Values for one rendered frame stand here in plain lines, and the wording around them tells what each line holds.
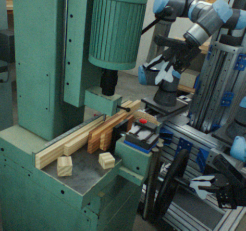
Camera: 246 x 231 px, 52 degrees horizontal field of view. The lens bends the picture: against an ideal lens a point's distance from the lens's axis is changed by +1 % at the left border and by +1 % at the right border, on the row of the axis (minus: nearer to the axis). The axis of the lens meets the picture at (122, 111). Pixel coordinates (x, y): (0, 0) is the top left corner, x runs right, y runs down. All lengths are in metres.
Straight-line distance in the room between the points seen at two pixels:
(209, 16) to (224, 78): 0.63
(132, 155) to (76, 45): 0.44
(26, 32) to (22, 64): 0.13
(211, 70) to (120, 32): 0.83
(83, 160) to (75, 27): 0.46
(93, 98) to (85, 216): 0.45
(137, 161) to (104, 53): 0.39
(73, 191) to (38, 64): 0.51
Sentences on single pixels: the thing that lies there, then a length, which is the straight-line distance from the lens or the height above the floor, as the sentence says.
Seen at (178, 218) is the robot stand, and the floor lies 0.23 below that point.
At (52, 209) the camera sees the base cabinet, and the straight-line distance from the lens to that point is 1.17.
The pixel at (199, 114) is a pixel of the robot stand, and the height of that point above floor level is 0.80.
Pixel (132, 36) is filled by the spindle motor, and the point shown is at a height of 1.32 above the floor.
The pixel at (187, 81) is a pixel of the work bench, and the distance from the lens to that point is 3.84.
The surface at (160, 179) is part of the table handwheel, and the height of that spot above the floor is 0.82.
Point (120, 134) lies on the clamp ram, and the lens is 0.97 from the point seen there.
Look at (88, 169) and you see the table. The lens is 0.88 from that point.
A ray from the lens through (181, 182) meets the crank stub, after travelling 0.91.
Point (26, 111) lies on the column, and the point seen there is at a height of 0.90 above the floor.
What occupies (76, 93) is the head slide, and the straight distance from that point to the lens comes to 1.01.
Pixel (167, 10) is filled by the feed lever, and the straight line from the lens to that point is 0.98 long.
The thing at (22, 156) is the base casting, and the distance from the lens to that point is 1.15.
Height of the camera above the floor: 1.47
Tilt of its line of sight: 27 degrees down
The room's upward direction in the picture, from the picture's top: 10 degrees clockwise
